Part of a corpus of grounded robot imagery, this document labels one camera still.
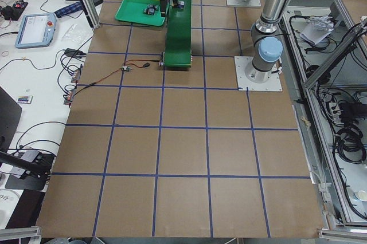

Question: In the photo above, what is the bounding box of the yellow push button switch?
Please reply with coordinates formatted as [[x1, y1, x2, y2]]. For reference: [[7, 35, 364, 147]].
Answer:
[[174, 1, 185, 9]]

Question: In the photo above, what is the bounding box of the green push button switch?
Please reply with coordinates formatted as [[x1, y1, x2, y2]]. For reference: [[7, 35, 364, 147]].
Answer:
[[144, 7, 155, 15], [147, 5, 159, 10]]

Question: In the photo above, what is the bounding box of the green conveyor belt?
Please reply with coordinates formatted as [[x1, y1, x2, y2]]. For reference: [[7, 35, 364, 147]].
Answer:
[[161, 0, 192, 68]]

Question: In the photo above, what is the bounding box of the small motor controller board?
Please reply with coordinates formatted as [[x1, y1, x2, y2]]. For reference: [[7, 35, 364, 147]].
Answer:
[[122, 66, 132, 72]]

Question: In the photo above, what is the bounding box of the black power adapter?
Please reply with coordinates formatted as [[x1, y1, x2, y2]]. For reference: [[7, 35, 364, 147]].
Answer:
[[64, 48, 87, 58]]

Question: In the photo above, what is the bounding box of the blue teach pendant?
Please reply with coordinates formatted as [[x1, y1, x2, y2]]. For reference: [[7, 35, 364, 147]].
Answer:
[[14, 13, 56, 49]]

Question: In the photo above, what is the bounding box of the crumpled white paper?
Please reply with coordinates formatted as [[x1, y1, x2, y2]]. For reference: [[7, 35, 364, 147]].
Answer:
[[300, 15, 334, 45]]

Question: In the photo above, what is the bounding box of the red black motor cable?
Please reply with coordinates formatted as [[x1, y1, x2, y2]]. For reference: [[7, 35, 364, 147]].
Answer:
[[71, 59, 161, 96]]

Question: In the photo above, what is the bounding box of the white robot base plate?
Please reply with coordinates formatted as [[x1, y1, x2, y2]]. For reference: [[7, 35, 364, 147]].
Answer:
[[234, 56, 283, 92]]

